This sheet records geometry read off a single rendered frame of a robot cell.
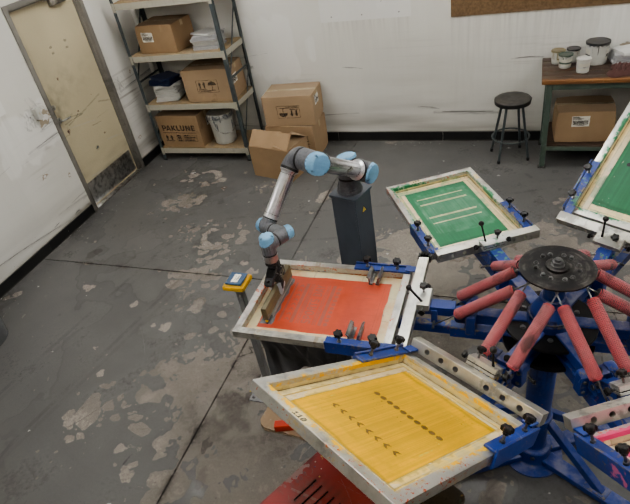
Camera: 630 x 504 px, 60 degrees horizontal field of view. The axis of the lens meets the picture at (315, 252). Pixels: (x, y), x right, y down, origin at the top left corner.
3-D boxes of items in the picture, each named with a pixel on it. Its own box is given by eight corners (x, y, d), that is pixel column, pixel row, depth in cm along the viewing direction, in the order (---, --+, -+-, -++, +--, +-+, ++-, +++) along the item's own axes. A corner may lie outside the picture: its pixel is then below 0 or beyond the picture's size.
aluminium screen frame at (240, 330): (233, 336, 271) (231, 331, 269) (275, 264, 314) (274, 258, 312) (389, 357, 245) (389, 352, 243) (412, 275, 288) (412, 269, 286)
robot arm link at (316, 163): (364, 158, 309) (296, 145, 269) (384, 165, 299) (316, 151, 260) (358, 179, 312) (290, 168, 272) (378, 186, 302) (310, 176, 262)
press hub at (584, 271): (491, 477, 292) (505, 285, 213) (496, 416, 321) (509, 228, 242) (571, 492, 279) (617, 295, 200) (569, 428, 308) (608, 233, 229)
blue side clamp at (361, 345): (325, 352, 255) (323, 342, 251) (328, 344, 259) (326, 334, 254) (388, 361, 245) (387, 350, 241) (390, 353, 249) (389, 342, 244)
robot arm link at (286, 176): (283, 139, 277) (249, 228, 282) (298, 143, 270) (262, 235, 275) (298, 146, 286) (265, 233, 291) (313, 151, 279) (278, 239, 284)
